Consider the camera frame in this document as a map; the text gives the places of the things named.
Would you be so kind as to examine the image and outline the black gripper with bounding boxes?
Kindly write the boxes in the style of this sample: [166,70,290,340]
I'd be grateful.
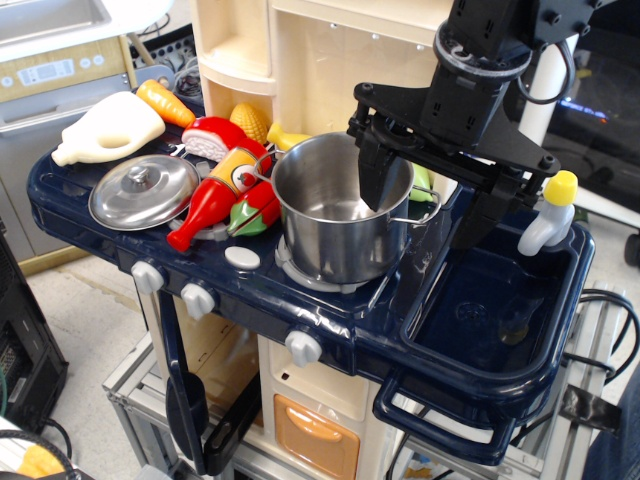
[348,65,560,250]

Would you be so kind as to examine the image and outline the stainless steel pot lid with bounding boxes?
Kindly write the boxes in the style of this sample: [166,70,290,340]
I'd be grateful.
[88,154,200,231]

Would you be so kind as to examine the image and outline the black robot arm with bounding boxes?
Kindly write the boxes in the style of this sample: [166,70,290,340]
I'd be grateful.
[347,1,603,249]

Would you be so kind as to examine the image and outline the green toy vegetable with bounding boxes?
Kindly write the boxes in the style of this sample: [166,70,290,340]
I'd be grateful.
[409,163,433,203]

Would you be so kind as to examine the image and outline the grey yellow toy faucet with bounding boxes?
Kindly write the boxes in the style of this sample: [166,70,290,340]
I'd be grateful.
[517,170,578,257]

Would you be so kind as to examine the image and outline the white stand pole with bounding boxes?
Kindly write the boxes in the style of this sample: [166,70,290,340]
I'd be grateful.
[459,39,640,229]

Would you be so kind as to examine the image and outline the navy toy kitchen counter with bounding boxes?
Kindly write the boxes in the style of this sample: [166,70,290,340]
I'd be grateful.
[27,156,595,465]

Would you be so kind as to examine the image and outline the yellow toy squash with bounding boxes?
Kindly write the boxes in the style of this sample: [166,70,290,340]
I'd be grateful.
[267,123,311,151]

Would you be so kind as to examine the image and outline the cream toy kitchen cabinet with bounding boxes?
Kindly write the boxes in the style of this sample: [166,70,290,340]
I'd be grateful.
[191,1,451,479]

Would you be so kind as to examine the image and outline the red green toy pepper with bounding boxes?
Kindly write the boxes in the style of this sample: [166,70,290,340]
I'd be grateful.
[227,181,281,237]

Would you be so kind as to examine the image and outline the yellow toy corn cob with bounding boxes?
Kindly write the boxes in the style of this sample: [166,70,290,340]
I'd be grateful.
[230,102,269,144]

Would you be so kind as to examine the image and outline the red toy ketchup bottle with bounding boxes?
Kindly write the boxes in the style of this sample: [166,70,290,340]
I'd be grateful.
[167,139,267,252]

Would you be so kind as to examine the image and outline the grey oval button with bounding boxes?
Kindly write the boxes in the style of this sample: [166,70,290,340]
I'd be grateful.
[224,246,261,270]

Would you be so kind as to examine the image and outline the grey right stove knob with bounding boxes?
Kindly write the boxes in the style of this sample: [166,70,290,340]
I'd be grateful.
[285,330,322,368]

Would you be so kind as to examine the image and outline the grey stove knob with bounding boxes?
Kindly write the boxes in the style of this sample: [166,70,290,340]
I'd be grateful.
[285,330,322,368]
[131,261,165,295]
[181,283,216,320]

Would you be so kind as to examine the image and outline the red toy ham slice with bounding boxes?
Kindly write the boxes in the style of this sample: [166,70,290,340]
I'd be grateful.
[181,116,267,179]

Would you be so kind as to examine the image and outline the grey middle stove knob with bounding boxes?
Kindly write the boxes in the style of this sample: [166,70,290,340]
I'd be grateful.
[181,283,216,320]

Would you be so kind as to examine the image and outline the orange toy carrot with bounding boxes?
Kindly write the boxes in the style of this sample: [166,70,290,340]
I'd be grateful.
[136,79,196,128]

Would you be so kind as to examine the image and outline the orange toy drawer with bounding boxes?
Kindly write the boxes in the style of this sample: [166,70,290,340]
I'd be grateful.
[274,395,360,479]

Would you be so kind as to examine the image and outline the grey left stove knob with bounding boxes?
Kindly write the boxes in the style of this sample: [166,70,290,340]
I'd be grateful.
[131,261,165,295]

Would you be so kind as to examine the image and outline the white toy milk jug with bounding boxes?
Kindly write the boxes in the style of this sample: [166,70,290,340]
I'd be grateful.
[51,92,165,166]

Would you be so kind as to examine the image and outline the navy toy oven door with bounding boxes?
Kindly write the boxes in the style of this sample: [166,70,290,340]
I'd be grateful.
[158,291,262,479]

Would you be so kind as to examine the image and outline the grey cabinet with panel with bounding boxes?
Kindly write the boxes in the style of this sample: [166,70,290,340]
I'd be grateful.
[1,1,173,261]

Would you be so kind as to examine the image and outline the black computer case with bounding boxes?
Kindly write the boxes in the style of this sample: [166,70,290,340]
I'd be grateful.
[1,239,68,433]

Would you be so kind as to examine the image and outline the yellow toy food piece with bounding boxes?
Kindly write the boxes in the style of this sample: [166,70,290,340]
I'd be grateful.
[17,445,65,479]

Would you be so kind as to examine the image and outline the aluminium frame stand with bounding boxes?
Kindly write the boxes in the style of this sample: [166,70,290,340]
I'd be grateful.
[104,287,622,479]

